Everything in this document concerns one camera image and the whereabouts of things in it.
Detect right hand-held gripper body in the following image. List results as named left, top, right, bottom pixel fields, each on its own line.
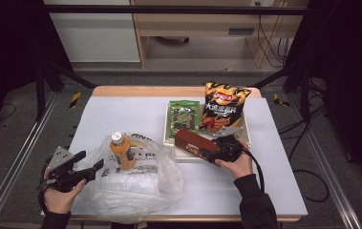
left=205, top=126, right=244, bottom=165

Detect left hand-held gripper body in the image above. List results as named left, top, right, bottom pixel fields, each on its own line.
left=39, top=146, right=89, bottom=194

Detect red-brown box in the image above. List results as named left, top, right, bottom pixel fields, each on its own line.
left=174, top=127, right=221, bottom=166

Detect white plastic bin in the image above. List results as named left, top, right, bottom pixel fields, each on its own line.
left=162, top=102, right=253, bottom=164

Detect black yellow chips bag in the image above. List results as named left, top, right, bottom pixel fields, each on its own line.
left=200, top=80, right=252, bottom=134

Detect green snack packet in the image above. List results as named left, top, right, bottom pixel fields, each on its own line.
left=168, top=99, right=202, bottom=139

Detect clear plastic bag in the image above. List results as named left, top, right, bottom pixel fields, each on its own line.
left=78, top=133, right=186, bottom=225

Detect person's right hand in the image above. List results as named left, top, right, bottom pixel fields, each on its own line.
left=214, top=138, right=255, bottom=180

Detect person's left hand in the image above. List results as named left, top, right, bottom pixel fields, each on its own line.
left=42, top=170, right=88, bottom=215

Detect orange juice bottle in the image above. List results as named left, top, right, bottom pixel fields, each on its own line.
left=109, top=132, right=138, bottom=172

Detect yellow black tape marker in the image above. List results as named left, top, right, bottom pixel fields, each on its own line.
left=272, top=93, right=291, bottom=108
left=68, top=91, right=82, bottom=109

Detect white table mat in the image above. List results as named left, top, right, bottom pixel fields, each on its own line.
left=70, top=95, right=309, bottom=218

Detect wooden table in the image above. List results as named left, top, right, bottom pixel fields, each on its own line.
left=68, top=85, right=309, bottom=222

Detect white cabinet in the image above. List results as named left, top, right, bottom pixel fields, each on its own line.
left=42, top=0, right=141, bottom=64

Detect wooden desk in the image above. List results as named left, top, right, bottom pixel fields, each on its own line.
left=130, top=0, right=310, bottom=69

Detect black curtain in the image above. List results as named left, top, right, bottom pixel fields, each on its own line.
left=0, top=0, right=72, bottom=151
left=283, top=0, right=362, bottom=194

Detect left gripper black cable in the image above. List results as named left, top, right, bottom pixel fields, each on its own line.
left=35, top=158, right=53, bottom=212

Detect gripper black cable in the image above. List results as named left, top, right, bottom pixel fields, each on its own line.
left=35, top=158, right=53, bottom=212
left=238, top=146, right=266, bottom=195

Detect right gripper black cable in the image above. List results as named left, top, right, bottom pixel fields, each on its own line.
left=238, top=146, right=266, bottom=195

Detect aluminium rail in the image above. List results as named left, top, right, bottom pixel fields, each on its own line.
left=0, top=92, right=58, bottom=229
left=287, top=92, right=362, bottom=229

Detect black floor cables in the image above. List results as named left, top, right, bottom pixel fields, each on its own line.
left=277, top=79, right=329, bottom=161

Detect black frame strut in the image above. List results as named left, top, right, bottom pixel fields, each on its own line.
left=34, top=60, right=97, bottom=120
left=251, top=60, right=311, bottom=122

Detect thin black floor cable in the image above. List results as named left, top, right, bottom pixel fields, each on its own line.
left=0, top=102, right=17, bottom=122

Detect black floor cable loop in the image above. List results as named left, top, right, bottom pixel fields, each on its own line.
left=292, top=169, right=330, bottom=203

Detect hanging black cables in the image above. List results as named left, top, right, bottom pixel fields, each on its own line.
left=255, top=1, right=292, bottom=69

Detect black frame crossbar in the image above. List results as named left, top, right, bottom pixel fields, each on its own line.
left=41, top=4, right=307, bottom=16

